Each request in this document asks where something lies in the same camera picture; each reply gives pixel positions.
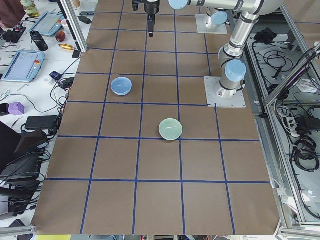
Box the aluminium frame post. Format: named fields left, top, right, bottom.
left=57, top=0, right=88, bottom=53

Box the far teach pendant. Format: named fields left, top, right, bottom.
left=29, top=11, right=65, bottom=37

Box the purple plastic box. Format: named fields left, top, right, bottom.
left=8, top=102, right=25, bottom=116

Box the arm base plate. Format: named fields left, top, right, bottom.
left=204, top=76, right=246, bottom=108
left=195, top=11, right=228, bottom=35

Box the black power adapter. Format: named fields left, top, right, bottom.
left=24, top=115, right=58, bottom=131

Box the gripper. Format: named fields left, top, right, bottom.
left=144, top=0, right=160, bottom=37

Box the pink white cup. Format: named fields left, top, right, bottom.
left=61, top=19, right=69, bottom=28

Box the teach pendant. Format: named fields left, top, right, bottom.
left=29, top=11, right=65, bottom=37
left=1, top=50, right=45, bottom=83

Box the green bowl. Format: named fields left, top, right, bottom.
left=158, top=118, right=183, bottom=141

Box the gold cylinder tool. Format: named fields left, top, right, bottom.
left=58, top=44, right=76, bottom=51

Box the red apple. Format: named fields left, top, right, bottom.
left=55, top=31, right=66, bottom=43

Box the black water bottle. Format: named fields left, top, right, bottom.
left=30, top=30, right=49, bottom=52

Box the blue bowl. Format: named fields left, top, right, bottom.
left=111, top=77, right=133, bottom=96

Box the near teach pendant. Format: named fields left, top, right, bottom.
left=1, top=50, right=45, bottom=83

